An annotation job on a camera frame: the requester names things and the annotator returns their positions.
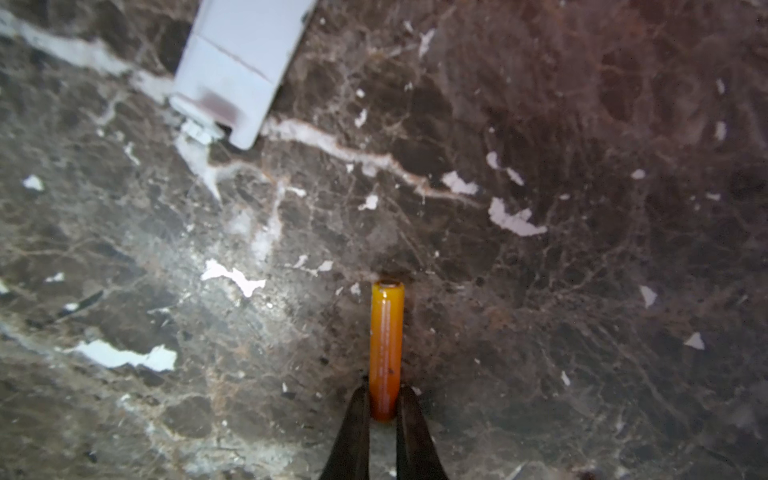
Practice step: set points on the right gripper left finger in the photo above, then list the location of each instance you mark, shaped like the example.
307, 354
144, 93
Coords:
349, 456

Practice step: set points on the orange battery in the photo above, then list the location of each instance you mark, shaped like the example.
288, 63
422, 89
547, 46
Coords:
386, 340

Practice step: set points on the white battery cover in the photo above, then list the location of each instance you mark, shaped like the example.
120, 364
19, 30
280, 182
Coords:
234, 61

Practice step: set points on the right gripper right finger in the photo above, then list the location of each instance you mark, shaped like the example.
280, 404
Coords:
416, 455

